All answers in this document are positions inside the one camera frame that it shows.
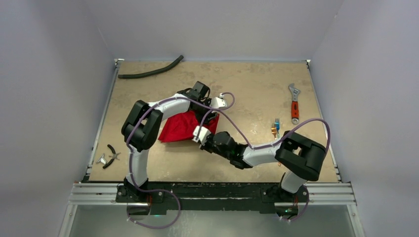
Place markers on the black handled pliers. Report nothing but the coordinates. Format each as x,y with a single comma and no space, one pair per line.
107,162

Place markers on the gold fork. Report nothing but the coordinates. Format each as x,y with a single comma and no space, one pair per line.
274,130

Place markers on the red cloth napkin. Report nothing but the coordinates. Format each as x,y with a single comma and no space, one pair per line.
180,127

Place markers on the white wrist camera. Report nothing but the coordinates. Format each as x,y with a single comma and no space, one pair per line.
200,134
218,102

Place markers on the blue utensil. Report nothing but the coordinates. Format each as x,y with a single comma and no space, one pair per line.
277,126

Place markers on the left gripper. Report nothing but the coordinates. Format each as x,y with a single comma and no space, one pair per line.
209,116

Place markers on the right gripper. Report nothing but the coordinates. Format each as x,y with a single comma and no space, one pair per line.
207,142

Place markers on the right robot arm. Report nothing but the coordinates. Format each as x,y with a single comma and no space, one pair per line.
302,156

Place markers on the aluminium frame rail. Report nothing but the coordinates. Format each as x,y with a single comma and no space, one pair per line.
261,95

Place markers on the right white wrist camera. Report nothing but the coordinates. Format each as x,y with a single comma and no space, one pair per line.
200,134

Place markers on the adjustable wrench orange handle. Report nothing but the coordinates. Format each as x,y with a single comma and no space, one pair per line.
294,105

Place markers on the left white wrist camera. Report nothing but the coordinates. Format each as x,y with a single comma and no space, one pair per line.
218,102

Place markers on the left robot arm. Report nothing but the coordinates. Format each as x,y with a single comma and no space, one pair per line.
142,128

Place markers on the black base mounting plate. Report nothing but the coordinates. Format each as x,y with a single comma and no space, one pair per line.
159,197

